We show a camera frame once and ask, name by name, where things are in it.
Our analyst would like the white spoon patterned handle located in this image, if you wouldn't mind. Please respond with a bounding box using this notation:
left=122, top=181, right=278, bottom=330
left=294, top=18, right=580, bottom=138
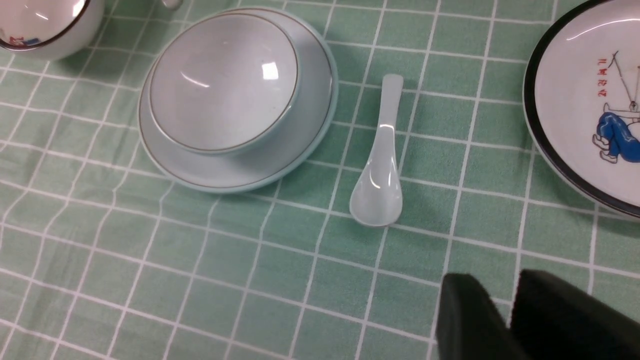
left=161, top=0, right=183, bottom=10

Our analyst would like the plain white spoon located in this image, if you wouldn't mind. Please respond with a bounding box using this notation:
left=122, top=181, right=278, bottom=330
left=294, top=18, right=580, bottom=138
left=349, top=74, right=403, bottom=227

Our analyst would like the green checkered tablecloth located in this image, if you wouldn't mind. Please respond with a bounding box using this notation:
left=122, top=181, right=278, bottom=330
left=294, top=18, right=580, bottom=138
left=0, top=0, right=640, bottom=360

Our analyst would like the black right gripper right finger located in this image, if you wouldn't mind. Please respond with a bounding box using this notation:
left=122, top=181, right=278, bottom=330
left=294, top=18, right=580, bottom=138
left=509, top=269, right=640, bottom=360

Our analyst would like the white bowl black rim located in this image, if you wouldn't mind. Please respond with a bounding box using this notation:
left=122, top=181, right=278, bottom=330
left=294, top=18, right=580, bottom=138
left=0, top=0, right=106, bottom=61

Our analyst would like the pale blue plate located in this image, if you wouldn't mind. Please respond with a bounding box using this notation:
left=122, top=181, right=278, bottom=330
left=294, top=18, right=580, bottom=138
left=137, top=7, right=339, bottom=194

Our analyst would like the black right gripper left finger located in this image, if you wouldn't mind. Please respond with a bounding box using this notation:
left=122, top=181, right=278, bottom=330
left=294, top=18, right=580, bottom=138
left=435, top=273, right=530, bottom=360

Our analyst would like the pale blue bowl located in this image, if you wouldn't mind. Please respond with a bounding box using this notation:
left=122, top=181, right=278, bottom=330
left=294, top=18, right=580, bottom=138
left=148, top=12, right=303, bottom=154

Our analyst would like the white plate cartoon print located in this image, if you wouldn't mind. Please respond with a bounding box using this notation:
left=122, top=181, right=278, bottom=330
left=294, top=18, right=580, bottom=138
left=522, top=0, right=640, bottom=218

